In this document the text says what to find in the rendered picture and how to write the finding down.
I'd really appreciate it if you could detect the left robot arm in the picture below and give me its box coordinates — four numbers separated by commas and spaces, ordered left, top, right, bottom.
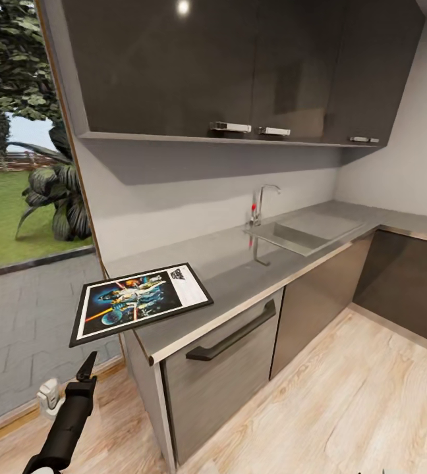
22, 351, 98, 474

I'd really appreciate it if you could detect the poster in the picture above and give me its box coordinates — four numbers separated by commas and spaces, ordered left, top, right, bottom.
69, 263, 214, 348

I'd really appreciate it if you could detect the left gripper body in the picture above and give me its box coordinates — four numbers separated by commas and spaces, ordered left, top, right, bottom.
50, 381, 93, 437

